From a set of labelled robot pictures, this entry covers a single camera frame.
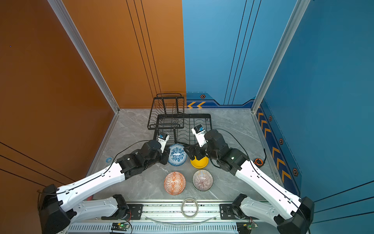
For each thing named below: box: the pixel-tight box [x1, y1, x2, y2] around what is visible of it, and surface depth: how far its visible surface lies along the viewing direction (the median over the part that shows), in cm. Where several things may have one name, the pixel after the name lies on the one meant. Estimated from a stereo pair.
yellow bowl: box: [189, 155, 209, 169], surface depth 87 cm
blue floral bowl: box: [167, 143, 188, 167], surface depth 80 cm
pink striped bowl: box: [192, 169, 214, 192], surface depth 82 cm
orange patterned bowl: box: [163, 171, 187, 196], surface depth 81 cm
